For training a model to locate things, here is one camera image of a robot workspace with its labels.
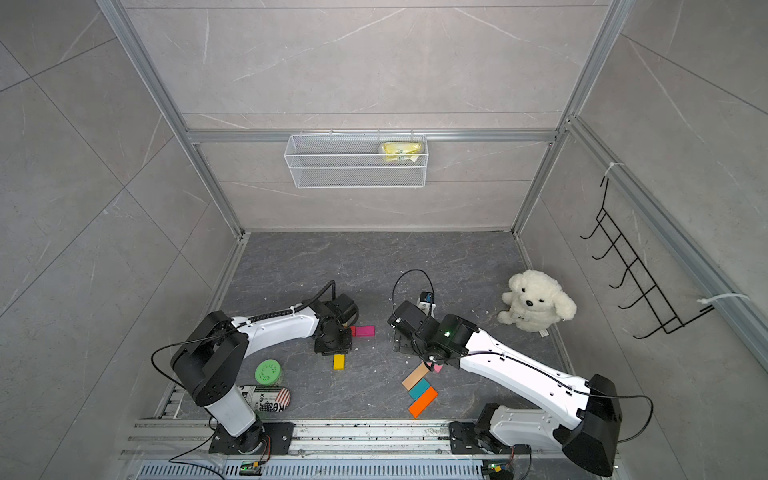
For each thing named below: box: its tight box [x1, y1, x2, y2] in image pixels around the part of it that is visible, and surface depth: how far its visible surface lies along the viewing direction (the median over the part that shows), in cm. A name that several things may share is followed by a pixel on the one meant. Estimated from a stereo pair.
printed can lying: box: [238, 385, 291, 413], surface depth 78 cm
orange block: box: [408, 386, 439, 419], surface depth 80 cm
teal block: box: [408, 378, 431, 401], surface depth 83 cm
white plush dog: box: [497, 269, 577, 337], surface depth 83 cm
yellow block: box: [333, 354, 345, 371], surface depth 87 cm
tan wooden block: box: [402, 362, 429, 391], surface depth 85 cm
